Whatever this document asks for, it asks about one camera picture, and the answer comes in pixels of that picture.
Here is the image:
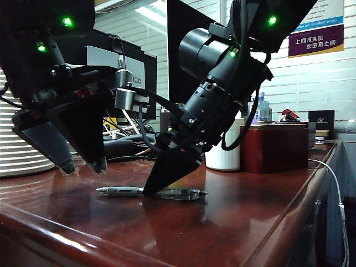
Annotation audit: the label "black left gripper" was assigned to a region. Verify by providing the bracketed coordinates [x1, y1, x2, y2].
[5, 64, 117, 175]

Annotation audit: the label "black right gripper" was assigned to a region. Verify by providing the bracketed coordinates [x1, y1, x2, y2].
[143, 88, 243, 198]

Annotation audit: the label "clear gel pen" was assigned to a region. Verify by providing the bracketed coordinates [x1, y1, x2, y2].
[95, 186, 209, 201]

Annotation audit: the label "white ribbed pen holder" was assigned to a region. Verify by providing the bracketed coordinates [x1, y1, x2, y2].
[205, 116, 245, 172]

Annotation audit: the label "black headphones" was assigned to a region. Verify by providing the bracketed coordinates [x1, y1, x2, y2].
[102, 133, 156, 161]

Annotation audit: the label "white ribbed thermos jug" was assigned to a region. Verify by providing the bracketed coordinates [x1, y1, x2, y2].
[0, 69, 56, 179]

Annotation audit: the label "black AOC monitor silver stand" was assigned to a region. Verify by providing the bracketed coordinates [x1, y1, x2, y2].
[55, 29, 158, 120]

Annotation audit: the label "dark red wooden box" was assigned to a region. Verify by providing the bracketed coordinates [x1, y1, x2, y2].
[239, 123, 309, 175]

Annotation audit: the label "clear water bottle blue label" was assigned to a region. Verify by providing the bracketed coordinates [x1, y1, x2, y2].
[247, 91, 273, 125]

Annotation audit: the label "large black monitor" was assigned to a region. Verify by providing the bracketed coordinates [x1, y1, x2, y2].
[166, 0, 253, 112]

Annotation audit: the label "red white figurine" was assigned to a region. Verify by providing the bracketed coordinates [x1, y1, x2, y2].
[279, 108, 303, 123]

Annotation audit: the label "stack of books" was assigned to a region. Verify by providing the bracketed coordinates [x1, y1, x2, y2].
[315, 130, 332, 150]

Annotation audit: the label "black cardboard box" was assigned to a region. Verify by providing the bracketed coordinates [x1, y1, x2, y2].
[308, 110, 336, 131]

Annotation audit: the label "purple and white poster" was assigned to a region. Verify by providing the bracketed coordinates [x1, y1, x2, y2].
[288, 0, 345, 58]

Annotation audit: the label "black camera cable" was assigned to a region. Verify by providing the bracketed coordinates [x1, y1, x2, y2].
[137, 104, 164, 154]

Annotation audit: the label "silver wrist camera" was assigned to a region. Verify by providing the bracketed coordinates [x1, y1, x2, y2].
[114, 68, 151, 112]

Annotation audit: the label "black coiled left arm cable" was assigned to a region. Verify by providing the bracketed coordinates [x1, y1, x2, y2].
[0, 82, 23, 110]

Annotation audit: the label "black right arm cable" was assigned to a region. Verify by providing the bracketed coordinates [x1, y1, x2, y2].
[221, 83, 266, 152]

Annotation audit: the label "white charging cable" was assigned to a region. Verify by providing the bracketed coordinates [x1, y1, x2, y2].
[308, 159, 350, 267]

